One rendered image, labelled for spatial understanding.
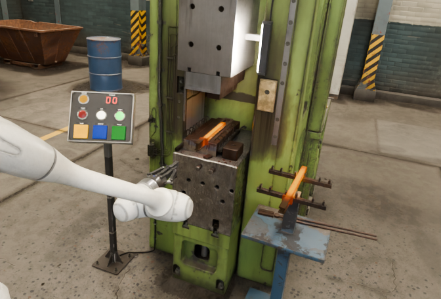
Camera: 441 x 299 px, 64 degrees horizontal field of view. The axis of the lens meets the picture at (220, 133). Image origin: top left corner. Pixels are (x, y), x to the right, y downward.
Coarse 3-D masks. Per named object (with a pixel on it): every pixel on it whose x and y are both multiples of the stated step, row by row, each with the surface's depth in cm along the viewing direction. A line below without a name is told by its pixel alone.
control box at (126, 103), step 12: (72, 96) 192; (96, 96) 193; (108, 96) 194; (120, 96) 194; (132, 96) 195; (72, 108) 191; (84, 108) 192; (96, 108) 192; (108, 108) 193; (120, 108) 194; (132, 108) 194; (72, 120) 190; (84, 120) 191; (96, 120) 191; (108, 120) 192; (120, 120) 192; (132, 120) 193; (72, 132) 189; (108, 132) 191; (132, 132) 194; (132, 144) 198
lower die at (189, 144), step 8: (208, 120) 228; (216, 120) 226; (232, 120) 227; (200, 128) 214; (208, 128) 212; (224, 128) 214; (232, 128) 215; (192, 136) 201; (200, 136) 199; (216, 136) 200; (224, 136) 202; (184, 144) 198; (192, 144) 196; (208, 144) 192; (216, 144) 190; (200, 152) 196; (208, 152) 194; (216, 152) 192
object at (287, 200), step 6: (306, 168) 181; (300, 174) 173; (294, 180) 167; (300, 180) 168; (294, 186) 162; (288, 192) 156; (294, 192) 158; (282, 198) 153; (288, 198) 151; (282, 204) 146; (288, 204) 151; (282, 210) 145
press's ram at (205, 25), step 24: (192, 0) 169; (216, 0) 165; (240, 0) 166; (192, 24) 173; (216, 24) 168; (240, 24) 173; (192, 48) 177; (216, 48) 173; (240, 48) 180; (216, 72) 177
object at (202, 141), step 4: (220, 124) 215; (224, 124) 217; (216, 128) 208; (220, 128) 212; (208, 132) 201; (212, 132) 201; (204, 136) 195; (208, 136) 195; (200, 140) 186; (204, 140) 190; (196, 144) 184; (200, 144) 187; (204, 144) 191; (196, 148) 184; (200, 148) 186
